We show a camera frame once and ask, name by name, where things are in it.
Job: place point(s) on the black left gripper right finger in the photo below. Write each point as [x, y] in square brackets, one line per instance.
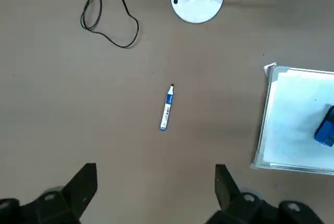
[235, 208]

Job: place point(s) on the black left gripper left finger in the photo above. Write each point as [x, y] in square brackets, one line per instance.
[65, 203]

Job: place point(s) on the blue whiteboard eraser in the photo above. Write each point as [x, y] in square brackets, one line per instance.
[324, 135]

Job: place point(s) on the white blue whiteboard marker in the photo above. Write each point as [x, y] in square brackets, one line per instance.
[167, 109]

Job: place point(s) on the white whiteboard silver frame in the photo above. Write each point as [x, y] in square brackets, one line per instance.
[287, 119]

